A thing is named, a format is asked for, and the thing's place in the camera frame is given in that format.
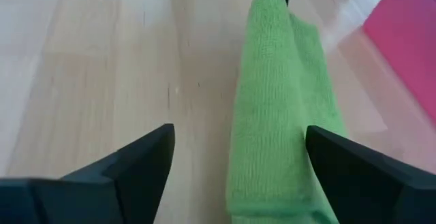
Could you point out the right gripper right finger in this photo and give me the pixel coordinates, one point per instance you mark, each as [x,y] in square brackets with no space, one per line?
[374,196]

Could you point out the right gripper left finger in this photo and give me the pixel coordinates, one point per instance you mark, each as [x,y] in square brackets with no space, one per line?
[102,196]

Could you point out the green microfiber towel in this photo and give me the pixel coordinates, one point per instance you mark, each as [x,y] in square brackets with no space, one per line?
[272,98]

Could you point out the red plastic tray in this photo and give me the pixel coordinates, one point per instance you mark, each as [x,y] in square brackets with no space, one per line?
[408,40]

